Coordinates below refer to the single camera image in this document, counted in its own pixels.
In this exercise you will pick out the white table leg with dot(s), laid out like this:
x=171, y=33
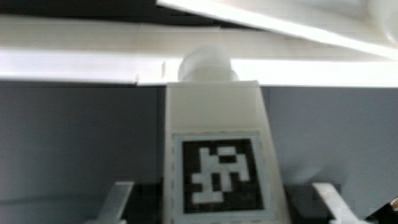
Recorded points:
x=222, y=188

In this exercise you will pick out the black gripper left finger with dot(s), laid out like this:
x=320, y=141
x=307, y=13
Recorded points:
x=114, y=205

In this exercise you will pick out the white U-shaped fence obstacle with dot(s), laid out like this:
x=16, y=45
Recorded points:
x=115, y=53

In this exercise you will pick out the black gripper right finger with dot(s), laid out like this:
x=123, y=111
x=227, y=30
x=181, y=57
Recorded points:
x=343, y=216

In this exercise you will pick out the white square tabletop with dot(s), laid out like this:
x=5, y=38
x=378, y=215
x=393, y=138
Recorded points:
x=298, y=19

